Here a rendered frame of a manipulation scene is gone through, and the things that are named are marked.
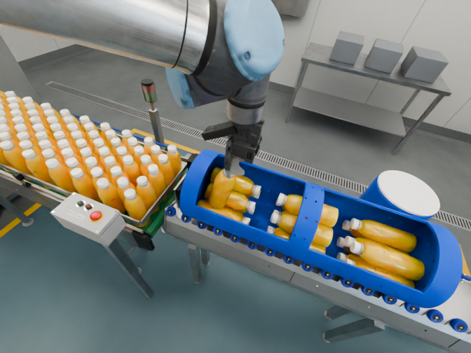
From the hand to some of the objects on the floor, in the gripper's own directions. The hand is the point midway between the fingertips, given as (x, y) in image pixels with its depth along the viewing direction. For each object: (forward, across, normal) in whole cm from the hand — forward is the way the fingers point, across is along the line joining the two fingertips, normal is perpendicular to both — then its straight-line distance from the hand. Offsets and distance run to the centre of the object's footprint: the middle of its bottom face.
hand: (230, 169), depth 69 cm
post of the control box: (+129, -22, +44) cm, 138 cm away
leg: (+128, 0, +17) cm, 130 cm away
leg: (+129, +14, -81) cm, 153 cm away
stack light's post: (+128, +43, +62) cm, 148 cm away
